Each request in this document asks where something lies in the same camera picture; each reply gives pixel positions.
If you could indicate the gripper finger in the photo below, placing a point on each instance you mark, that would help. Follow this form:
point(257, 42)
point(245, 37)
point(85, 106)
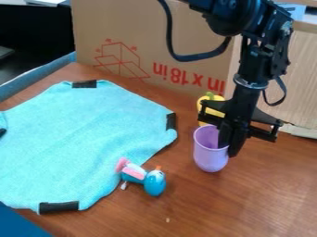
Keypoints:
point(237, 140)
point(225, 133)

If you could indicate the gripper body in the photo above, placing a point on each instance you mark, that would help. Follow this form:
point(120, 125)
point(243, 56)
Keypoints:
point(243, 105)

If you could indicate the purple cup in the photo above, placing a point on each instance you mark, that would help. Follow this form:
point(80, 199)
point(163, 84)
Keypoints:
point(209, 149)

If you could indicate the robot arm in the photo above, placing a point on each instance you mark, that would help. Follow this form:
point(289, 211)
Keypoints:
point(264, 31)

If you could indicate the yellow toy pepper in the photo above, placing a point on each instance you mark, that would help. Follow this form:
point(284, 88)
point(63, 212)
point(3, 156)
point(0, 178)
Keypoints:
point(209, 106)

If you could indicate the blue toy bird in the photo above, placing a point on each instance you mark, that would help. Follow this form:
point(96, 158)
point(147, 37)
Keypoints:
point(144, 178)

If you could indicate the cardboard box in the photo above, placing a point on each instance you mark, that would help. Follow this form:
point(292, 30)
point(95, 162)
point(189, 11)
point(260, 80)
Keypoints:
point(161, 43)

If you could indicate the turquoise cloth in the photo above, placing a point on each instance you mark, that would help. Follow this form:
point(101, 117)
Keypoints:
point(78, 142)

